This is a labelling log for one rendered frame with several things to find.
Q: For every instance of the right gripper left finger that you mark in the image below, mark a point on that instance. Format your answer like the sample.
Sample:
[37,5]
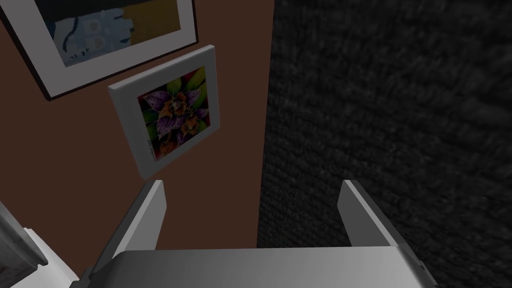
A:
[146,224]

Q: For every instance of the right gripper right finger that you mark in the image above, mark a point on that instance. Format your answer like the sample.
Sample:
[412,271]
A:
[362,224]

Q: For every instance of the white and grey furniture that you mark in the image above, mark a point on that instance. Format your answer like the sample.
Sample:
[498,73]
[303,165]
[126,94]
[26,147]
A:
[22,256]

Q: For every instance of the blue and yellow framed picture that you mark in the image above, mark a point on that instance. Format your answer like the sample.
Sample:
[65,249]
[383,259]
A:
[100,40]

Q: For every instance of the flower picture in white frame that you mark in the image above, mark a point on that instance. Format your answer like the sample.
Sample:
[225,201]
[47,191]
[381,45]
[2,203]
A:
[172,116]

